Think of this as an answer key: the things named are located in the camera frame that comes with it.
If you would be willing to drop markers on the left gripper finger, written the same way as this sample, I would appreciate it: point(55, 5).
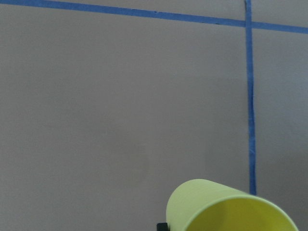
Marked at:
point(162, 227)

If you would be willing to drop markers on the yellow plastic cup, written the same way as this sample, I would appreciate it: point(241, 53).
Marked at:
point(203, 205)

